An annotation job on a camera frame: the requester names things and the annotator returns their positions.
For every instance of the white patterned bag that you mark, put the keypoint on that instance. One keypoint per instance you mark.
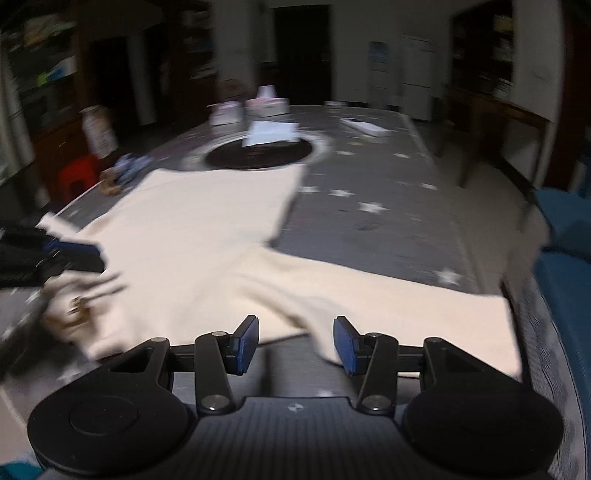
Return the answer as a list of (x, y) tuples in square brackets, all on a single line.
[(98, 131)]

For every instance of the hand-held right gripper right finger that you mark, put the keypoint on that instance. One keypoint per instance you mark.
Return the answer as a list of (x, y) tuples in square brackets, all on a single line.
[(345, 344)]

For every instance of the blue sofa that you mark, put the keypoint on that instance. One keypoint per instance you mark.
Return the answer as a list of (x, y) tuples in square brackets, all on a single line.
[(563, 258)]

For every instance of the dark wooden cabinet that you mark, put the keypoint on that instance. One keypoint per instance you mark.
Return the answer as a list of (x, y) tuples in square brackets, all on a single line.
[(496, 92)]

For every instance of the dark wooden shelf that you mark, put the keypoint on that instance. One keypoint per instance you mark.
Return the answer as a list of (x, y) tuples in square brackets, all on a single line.
[(41, 87)]

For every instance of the red plastic stool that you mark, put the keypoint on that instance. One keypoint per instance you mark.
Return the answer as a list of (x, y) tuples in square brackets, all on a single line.
[(78, 173)]

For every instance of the blue crumpled cloth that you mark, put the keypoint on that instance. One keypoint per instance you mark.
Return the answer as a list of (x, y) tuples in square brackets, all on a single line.
[(129, 167)]

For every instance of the blue wall poster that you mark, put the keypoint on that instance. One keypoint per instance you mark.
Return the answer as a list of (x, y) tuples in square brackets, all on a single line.
[(378, 56)]

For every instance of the white refrigerator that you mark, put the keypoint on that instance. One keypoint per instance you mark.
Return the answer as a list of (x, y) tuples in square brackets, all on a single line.
[(416, 76)]

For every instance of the cream long-sleeve shirt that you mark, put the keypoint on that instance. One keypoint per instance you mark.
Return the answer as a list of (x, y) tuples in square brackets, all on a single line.
[(194, 258)]

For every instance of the white paper sheet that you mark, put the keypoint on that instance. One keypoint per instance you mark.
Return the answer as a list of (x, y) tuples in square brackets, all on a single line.
[(272, 132)]

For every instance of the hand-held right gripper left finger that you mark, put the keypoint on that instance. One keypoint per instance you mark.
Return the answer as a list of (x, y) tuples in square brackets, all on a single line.
[(246, 342)]

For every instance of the black round induction cooktop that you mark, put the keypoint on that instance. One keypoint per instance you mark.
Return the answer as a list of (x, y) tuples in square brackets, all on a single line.
[(259, 151)]

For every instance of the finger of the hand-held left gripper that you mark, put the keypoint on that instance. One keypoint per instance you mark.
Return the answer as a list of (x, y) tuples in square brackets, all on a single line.
[(78, 249)]

